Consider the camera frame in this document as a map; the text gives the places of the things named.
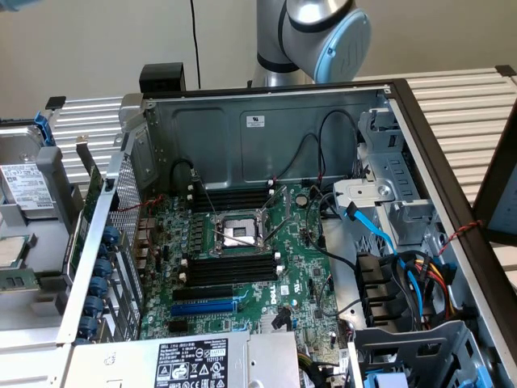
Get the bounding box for open grey PC case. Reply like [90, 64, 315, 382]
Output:
[58, 78, 517, 388]

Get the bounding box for thin black wire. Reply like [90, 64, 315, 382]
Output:
[277, 132, 324, 182]
[168, 157, 200, 191]
[316, 108, 361, 185]

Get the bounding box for silver CPU chip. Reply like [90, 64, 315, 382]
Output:
[0, 233, 32, 271]

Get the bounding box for dark framed panel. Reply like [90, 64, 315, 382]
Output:
[471, 108, 517, 248]

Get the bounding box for blue expansion slot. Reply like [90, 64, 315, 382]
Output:
[168, 297, 238, 319]

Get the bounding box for grey parts rack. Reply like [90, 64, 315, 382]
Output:
[0, 144, 107, 324]

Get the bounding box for long black expansion slot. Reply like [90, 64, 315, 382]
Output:
[171, 284, 235, 303]

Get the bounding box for silver disk bay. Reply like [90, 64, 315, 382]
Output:
[333, 107, 443, 259]

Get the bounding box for green graphics card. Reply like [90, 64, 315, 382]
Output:
[66, 135, 107, 284]

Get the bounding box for black RAM slot white latches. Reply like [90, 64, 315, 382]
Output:
[186, 180, 276, 195]
[179, 263, 283, 289]
[180, 251, 283, 272]
[186, 189, 276, 205]

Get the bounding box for red black twisted wire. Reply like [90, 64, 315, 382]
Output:
[107, 192, 167, 214]
[437, 219, 486, 256]

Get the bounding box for thick black wire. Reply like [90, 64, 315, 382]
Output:
[303, 188, 361, 272]

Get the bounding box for grey drive cage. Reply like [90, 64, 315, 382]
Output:
[347, 319, 500, 388]

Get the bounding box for braided power cable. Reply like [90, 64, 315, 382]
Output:
[297, 350, 324, 383]

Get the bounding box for silver chipset heatsink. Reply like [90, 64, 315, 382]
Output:
[258, 313, 295, 335]

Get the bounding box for coloured power wire bundle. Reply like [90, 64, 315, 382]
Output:
[398, 249, 458, 321]

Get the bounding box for blue SATA wire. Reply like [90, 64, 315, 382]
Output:
[345, 200, 426, 321]

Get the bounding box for silver power supply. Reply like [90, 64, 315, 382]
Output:
[60, 327, 303, 388]

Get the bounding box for black camera cable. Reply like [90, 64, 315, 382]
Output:
[190, 0, 203, 89]

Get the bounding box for silver hard disk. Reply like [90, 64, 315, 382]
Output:
[0, 124, 58, 221]

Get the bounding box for green Dell motherboard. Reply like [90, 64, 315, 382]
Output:
[139, 183, 343, 344]

